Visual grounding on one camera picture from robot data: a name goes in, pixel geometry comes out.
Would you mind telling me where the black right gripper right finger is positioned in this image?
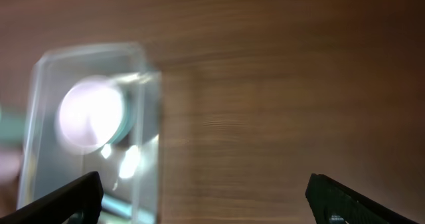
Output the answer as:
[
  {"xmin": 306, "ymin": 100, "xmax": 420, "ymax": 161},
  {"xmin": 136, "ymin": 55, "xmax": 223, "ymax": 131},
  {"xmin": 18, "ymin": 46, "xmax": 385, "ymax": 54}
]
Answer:
[{"xmin": 305, "ymin": 173, "xmax": 417, "ymax": 224}]

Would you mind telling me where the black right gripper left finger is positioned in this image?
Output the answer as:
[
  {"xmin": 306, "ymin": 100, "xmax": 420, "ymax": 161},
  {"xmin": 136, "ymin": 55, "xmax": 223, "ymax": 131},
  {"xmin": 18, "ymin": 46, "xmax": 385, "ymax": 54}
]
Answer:
[{"xmin": 1, "ymin": 171, "xmax": 104, "ymax": 224}]

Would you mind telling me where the green plastic cup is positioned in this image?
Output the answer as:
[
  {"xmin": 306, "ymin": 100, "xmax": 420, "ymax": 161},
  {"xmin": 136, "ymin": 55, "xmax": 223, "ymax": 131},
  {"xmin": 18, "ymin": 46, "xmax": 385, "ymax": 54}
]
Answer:
[{"xmin": 1, "ymin": 107, "xmax": 26, "ymax": 148}]

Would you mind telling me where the clear plastic container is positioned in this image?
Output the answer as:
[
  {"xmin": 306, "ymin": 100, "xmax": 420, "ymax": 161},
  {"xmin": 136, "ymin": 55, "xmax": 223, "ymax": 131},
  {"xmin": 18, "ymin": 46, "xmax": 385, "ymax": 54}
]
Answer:
[{"xmin": 17, "ymin": 43, "xmax": 161, "ymax": 224}]

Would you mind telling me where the white plate stack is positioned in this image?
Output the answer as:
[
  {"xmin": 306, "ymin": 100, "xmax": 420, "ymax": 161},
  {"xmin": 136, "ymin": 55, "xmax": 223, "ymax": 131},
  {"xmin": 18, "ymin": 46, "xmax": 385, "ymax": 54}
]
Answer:
[{"xmin": 54, "ymin": 75, "xmax": 135, "ymax": 155}]

